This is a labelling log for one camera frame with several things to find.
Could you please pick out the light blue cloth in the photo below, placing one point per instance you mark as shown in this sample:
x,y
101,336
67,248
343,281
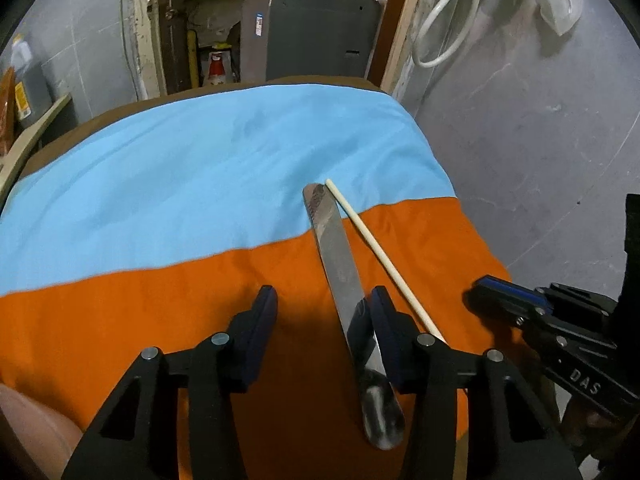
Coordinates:
x,y
200,170

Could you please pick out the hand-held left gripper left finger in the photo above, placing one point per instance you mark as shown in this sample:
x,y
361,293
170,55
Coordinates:
x,y
260,330

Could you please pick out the cream chopstick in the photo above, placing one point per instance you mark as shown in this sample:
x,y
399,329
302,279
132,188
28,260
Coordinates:
x,y
370,245

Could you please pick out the person's right hand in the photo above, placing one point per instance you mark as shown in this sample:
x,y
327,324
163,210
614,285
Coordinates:
x,y
597,427

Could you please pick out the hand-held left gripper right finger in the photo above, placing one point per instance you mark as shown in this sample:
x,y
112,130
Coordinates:
x,y
385,330

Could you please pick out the person's leg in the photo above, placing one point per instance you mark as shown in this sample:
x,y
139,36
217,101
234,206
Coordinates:
x,y
35,435

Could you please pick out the orange cloth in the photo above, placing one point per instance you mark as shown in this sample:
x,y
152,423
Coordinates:
x,y
150,310

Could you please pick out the red and white bottle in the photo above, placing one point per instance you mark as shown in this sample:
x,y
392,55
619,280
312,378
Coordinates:
x,y
216,69

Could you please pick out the cream door frame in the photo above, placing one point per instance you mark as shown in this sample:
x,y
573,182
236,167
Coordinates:
x,y
145,35

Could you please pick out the large cooking oil jug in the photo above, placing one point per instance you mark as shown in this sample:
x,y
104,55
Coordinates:
x,y
30,85

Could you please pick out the wooden door frame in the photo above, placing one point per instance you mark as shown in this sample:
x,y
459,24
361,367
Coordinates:
x,y
400,25

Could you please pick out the wooden counter board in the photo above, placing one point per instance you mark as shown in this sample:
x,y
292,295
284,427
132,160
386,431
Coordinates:
x,y
35,135

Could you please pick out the dark brown door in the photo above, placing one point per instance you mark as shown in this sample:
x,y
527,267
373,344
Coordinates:
x,y
175,35

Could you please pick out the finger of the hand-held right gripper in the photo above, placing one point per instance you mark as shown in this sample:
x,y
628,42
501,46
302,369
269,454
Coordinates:
x,y
505,292
495,310

